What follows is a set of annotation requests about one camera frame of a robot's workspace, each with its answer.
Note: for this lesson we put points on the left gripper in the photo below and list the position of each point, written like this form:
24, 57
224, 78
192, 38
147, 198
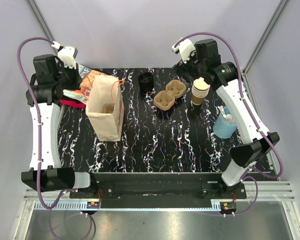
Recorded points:
78, 79

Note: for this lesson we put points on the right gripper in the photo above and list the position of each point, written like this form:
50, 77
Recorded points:
183, 67

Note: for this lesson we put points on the red cloth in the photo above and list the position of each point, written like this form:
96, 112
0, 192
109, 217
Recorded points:
73, 103

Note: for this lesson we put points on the paper takeout bag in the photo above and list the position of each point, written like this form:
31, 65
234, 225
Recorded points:
106, 89

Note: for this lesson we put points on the cardboard cup carrier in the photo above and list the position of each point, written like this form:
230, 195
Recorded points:
108, 108
165, 99

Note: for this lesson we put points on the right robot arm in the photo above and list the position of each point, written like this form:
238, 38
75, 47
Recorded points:
202, 60

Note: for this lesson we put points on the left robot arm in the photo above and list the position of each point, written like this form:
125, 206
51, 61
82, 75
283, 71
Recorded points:
45, 173

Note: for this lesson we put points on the black coffee lid stack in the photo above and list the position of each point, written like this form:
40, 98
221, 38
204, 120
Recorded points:
146, 82

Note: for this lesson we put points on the paper cup stack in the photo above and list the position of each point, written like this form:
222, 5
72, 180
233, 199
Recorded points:
199, 91

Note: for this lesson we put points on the blue plastic cup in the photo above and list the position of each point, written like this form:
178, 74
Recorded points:
223, 129

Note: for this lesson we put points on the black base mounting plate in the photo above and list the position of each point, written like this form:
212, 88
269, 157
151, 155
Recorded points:
187, 191

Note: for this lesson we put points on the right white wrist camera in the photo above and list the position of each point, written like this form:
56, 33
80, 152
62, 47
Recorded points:
184, 48

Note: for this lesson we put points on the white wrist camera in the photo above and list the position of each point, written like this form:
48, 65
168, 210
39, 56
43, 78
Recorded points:
67, 54
184, 48

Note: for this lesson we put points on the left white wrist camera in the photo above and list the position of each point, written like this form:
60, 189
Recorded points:
67, 54

